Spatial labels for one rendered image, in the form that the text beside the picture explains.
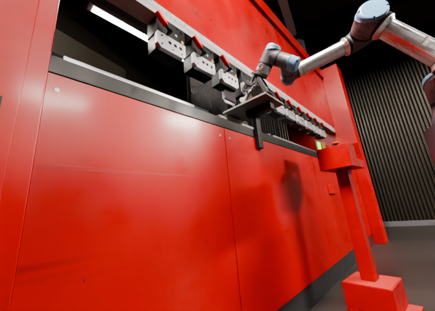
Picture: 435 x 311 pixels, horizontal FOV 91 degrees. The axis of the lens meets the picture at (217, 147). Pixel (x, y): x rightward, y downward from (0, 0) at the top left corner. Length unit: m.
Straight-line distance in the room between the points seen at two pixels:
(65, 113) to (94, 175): 0.15
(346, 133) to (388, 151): 1.77
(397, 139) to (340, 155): 3.67
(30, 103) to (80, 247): 0.29
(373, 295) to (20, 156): 1.33
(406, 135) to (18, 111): 4.94
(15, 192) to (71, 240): 0.17
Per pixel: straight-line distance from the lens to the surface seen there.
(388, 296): 1.32
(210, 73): 1.17
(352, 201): 1.34
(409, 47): 1.26
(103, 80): 0.67
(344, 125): 3.22
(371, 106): 5.07
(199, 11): 1.40
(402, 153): 4.89
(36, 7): 0.59
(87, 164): 0.57
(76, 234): 0.56
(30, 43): 0.54
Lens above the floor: 0.50
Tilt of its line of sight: 16 degrees up
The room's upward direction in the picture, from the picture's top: 5 degrees counter-clockwise
